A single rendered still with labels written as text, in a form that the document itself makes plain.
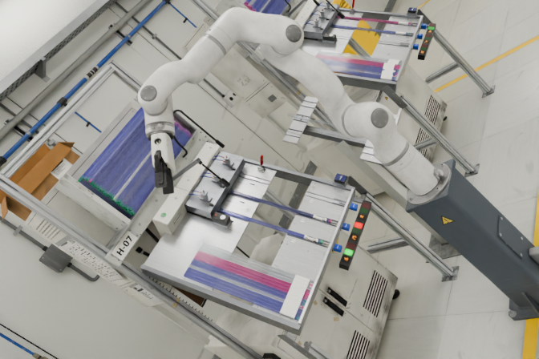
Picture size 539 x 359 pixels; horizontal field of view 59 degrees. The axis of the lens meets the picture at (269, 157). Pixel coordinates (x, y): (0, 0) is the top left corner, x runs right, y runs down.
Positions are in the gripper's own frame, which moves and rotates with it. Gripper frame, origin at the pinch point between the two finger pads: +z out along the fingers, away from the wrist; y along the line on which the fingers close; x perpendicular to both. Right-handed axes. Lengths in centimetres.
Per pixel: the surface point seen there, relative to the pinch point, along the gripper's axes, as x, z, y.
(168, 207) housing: 14, -9, 73
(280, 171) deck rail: -38, -21, 87
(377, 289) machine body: -80, 40, 121
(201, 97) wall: 14, -142, 262
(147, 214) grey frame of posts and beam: 23, -7, 73
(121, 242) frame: 33, 5, 66
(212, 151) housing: -7, -35, 86
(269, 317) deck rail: -24, 42, 54
